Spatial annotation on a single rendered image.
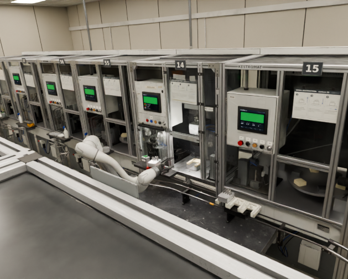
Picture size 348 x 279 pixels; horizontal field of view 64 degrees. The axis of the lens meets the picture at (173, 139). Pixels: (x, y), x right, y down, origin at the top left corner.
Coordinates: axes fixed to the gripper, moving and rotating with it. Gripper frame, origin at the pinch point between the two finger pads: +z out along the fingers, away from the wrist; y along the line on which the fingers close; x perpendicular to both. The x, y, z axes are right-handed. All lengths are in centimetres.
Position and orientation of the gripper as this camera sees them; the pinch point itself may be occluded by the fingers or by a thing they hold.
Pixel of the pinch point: (171, 162)
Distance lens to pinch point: 268.9
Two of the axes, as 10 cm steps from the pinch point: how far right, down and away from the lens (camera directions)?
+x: -7.7, -1.8, 6.1
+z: 6.3, -3.1, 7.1
